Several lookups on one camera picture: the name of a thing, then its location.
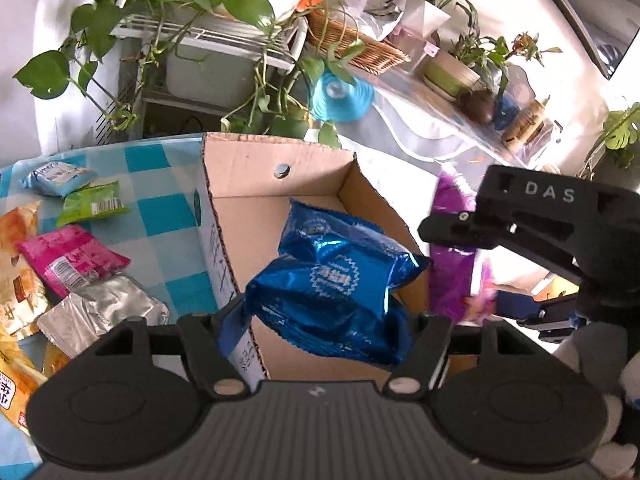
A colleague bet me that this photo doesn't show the pink snack packet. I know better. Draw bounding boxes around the pink snack packet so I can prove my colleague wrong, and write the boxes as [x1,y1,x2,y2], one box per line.
[16,225,132,301]

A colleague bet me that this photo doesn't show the white paper box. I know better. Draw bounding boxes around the white paper box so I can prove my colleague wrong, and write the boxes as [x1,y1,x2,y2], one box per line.
[400,0,451,43]

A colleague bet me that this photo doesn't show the orange snack bag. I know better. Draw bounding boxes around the orange snack bag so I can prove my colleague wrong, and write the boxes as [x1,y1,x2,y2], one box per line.
[0,332,71,436]

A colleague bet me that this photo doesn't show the yellow snack packet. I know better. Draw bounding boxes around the yellow snack packet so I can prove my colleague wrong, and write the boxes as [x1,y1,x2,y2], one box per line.
[0,200,51,343]

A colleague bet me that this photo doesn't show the blue foil snack packet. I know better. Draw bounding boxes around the blue foil snack packet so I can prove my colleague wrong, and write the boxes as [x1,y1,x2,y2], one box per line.
[217,199,432,367]

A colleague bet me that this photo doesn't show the dark framed screen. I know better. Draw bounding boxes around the dark framed screen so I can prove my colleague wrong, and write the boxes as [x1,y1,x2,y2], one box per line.
[525,0,640,81]

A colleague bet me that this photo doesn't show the light blue snack packet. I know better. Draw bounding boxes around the light blue snack packet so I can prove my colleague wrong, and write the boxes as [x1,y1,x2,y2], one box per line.
[21,161,98,197]

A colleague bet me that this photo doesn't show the blue checkered tablecloth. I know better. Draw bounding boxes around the blue checkered tablecloth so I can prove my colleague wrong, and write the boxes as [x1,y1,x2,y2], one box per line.
[0,132,236,480]

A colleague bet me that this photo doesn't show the white wire rack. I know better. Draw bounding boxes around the white wire rack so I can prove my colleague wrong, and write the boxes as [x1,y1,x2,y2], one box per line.
[92,12,308,143]

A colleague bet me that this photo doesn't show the brown round pot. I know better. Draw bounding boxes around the brown round pot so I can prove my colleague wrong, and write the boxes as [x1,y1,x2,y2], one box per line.
[457,87,496,125]

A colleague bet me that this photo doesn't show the blue ribbon spool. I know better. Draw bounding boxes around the blue ribbon spool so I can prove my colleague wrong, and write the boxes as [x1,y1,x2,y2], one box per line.
[311,71,375,122]

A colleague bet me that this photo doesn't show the cardboard box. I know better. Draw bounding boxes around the cardboard box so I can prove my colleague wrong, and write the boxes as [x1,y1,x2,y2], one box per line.
[192,131,436,381]

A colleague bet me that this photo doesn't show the leafy potted plant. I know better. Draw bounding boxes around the leafy potted plant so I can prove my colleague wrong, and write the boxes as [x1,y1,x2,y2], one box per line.
[390,0,563,106]

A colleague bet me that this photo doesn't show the wicker basket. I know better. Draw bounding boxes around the wicker basket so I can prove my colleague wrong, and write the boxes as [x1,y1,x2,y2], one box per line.
[305,10,412,73]

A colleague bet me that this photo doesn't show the silver snack packet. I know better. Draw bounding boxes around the silver snack packet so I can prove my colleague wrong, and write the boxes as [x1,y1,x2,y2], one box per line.
[36,275,171,358]

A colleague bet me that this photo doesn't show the green snack packet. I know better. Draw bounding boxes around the green snack packet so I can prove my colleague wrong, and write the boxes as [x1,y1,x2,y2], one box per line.
[56,181,128,228]

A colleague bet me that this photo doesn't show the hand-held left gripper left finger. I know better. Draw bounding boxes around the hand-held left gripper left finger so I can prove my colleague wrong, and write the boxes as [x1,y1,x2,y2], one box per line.
[97,296,253,402]

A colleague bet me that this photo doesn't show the white planter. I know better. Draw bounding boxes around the white planter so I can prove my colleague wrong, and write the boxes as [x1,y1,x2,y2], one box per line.
[165,10,266,108]

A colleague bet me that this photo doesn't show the green plant pot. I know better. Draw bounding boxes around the green plant pot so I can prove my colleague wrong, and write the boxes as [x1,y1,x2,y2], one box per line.
[417,50,483,101]

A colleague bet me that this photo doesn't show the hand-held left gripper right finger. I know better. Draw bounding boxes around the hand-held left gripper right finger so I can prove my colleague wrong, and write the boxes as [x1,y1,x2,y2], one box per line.
[382,310,538,397]

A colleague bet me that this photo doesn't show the printed glass jar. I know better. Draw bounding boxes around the printed glass jar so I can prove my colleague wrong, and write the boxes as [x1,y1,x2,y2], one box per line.
[500,100,548,153]

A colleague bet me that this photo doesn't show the clear plastic bag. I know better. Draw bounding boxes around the clear plastic bag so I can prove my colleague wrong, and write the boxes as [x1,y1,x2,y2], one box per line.
[345,0,406,41]

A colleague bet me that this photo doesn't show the small blue object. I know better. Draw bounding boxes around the small blue object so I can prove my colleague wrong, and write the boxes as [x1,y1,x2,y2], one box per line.
[492,95,521,131]

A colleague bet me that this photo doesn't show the purple snack packet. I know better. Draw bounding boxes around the purple snack packet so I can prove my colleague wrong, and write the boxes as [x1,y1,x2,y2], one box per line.
[429,170,496,326]

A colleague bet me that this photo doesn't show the monstera plant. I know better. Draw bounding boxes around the monstera plant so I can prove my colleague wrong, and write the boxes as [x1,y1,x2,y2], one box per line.
[580,102,640,181]

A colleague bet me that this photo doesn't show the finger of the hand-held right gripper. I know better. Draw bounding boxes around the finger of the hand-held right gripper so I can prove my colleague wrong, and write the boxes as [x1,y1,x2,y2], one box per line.
[417,210,583,288]
[495,289,583,343]

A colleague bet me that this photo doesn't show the glass top table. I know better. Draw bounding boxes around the glass top table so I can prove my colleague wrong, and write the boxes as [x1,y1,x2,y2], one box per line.
[345,60,566,171]

